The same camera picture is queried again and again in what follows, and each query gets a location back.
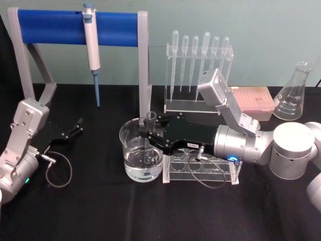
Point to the clear plastic transfer pipette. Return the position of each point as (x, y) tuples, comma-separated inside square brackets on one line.
[(195, 43), (175, 37), (206, 39), (185, 42), (215, 44)]

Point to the white and blue micropipette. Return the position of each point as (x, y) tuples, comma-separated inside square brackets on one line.
[(91, 50)]

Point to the pink pipette tip box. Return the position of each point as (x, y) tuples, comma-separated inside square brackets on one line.
[(255, 100)]

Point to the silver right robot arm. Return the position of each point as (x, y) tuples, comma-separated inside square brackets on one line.
[(291, 148)]

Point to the clear acrylic pipette rack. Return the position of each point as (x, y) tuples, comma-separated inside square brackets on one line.
[(175, 108)]

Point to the grey stand with blue bar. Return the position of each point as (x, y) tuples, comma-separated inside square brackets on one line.
[(50, 27)]

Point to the glass beaker with water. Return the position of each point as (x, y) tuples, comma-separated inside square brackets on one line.
[(133, 160)]

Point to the clear glass test tube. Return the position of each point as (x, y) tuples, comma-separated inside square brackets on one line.
[(151, 119)]

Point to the black table cloth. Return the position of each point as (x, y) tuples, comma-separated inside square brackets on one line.
[(150, 213)]

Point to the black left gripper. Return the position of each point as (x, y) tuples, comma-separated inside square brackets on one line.
[(56, 134)]

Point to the clear acrylic test tube rack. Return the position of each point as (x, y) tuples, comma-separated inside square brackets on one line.
[(180, 175)]

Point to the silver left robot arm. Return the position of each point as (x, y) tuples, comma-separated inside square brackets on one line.
[(22, 125)]

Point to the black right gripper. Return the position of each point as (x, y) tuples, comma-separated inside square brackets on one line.
[(193, 133)]

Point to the clear glass conical flask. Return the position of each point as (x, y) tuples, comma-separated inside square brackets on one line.
[(292, 100)]

